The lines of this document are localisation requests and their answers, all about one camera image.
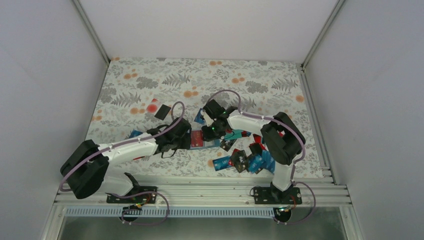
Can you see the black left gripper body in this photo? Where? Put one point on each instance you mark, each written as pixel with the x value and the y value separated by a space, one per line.
pixel 182 145

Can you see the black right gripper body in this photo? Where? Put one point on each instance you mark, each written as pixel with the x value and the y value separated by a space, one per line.
pixel 215 133

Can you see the red card with black stripe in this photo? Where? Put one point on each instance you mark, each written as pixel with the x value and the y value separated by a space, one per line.
pixel 196 139

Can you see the teal leather card holder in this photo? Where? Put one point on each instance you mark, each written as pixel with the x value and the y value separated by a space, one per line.
pixel 208 144

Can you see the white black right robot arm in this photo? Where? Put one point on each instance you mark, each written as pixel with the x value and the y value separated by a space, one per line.
pixel 281 137

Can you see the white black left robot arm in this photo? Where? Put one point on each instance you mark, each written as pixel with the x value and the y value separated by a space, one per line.
pixel 91 168

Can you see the blue card under left arm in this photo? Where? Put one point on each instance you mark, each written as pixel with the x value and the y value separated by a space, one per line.
pixel 135 133

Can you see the black card with chip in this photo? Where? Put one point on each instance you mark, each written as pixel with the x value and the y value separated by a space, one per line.
pixel 226 145

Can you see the teal green card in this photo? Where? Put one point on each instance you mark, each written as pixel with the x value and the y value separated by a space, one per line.
pixel 234 134

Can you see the blue card near holder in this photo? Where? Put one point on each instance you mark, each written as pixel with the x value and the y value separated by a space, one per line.
pixel 199 118

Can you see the black card near left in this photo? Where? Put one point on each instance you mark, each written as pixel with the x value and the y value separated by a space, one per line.
pixel 162 112

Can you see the blue card front left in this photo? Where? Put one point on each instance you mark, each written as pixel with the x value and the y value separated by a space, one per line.
pixel 221 163

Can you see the white card with red circle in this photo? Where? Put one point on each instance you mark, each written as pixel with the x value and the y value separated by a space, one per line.
pixel 154 106

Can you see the blue card pile front right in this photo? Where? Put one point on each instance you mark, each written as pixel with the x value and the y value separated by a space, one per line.
pixel 263 161

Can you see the floral patterned table mat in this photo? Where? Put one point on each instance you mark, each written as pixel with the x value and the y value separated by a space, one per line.
pixel 140 93

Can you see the aluminium rail frame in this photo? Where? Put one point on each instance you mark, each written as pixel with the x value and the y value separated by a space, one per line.
pixel 182 191

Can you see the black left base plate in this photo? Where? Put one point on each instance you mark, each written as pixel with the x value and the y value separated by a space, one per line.
pixel 137 195

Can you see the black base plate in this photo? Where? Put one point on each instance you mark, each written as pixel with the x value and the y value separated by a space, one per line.
pixel 273 196
pixel 137 195

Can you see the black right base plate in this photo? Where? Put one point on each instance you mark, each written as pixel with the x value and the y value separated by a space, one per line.
pixel 273 196

